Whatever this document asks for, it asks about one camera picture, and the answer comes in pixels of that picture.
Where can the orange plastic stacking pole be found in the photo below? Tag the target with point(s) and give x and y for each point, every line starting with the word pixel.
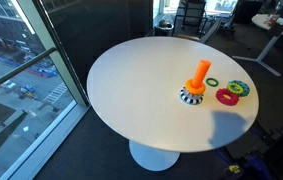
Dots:
pixel 200 72

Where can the small black round bin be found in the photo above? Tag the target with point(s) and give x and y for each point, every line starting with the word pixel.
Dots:
pixel 163 30

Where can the grey chair with yellow seat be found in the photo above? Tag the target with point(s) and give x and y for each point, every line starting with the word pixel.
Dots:
pixel 211 31

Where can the black rolling cart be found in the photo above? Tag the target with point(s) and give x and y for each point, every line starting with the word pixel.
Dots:
pixel 194 13

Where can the yellow black tag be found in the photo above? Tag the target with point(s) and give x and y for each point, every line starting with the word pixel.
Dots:
pixel 235 169

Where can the grey window handrail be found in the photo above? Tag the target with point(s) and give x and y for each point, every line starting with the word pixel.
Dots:
pixel 17 69

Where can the blue clamp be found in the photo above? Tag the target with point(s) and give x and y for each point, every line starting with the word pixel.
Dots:
pixel 259 166

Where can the black robot stand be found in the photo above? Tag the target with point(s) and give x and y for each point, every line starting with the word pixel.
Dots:
pixel 281 160

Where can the white table pedestal base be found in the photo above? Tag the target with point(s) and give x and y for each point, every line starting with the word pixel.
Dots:
pixel 154 160

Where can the grey window frame post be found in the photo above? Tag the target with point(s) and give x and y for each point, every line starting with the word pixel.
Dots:
pixel 59 63

